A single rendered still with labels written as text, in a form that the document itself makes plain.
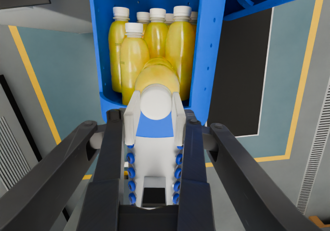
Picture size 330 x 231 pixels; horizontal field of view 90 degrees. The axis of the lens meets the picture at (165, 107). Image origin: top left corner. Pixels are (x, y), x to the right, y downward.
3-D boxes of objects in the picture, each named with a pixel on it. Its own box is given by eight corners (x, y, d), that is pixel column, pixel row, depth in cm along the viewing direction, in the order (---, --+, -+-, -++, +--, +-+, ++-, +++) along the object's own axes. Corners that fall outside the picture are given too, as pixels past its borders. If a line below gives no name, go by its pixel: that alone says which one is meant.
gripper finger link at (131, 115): (133, 145, 14) (124, 145, 14) (140, 113, 21) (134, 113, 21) (132, 115, 13) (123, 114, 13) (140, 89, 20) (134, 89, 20)
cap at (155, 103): (170, 114, 22) (171, 120, 20) (141, 113, 22) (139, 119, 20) (172, 85, 20) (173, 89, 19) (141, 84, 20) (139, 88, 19)
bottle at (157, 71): (172, 88, 40) (181, 125, 22) (143, 86, 39) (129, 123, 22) (174, 57, 37) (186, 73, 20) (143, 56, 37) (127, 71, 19)
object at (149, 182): (144, 180, 77) (140, 212, 63) (144, 173, 76) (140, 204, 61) (165, 180, 77) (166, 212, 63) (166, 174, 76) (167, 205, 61)
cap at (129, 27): (135, 34, 40) (135, 25, 39) (146, 34, 37) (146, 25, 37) (122, 32, 37) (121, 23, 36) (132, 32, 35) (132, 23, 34)
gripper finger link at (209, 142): (187, 135, 12) (228, 136, 12) (180, 108, 17) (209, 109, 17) (185, 151, 13) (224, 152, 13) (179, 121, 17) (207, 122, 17)
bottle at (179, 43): (195, 98, 42) (205, 16, 36) (172, 102, 39) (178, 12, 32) (179, 91, 48) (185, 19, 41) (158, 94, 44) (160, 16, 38)
